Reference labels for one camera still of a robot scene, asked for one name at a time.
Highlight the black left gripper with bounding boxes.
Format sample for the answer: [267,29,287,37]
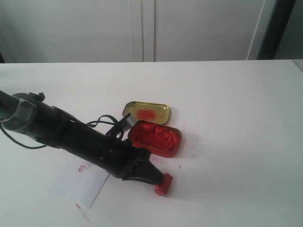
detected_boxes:
[94,134,164,185]

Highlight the red stamp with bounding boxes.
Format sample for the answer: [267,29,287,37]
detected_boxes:
[154,173,173,196]

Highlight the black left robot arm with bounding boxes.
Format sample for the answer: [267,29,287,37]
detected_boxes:
[0,92,164,184]

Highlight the red ink tin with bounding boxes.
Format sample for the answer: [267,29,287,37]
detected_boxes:
[128,121,182,158]

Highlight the white paper sheet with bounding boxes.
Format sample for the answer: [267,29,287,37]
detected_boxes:
[50,157,110,208]

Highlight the gold tin lid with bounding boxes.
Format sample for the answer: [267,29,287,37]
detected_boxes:
[122,101,171,124]

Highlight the white cabinet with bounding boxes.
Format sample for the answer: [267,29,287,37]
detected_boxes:
[0,0,275,63]

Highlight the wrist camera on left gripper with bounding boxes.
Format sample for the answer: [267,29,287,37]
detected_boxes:
[106,113,137,140]

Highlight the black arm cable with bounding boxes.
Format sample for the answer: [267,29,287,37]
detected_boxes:
[0,114,119,150]

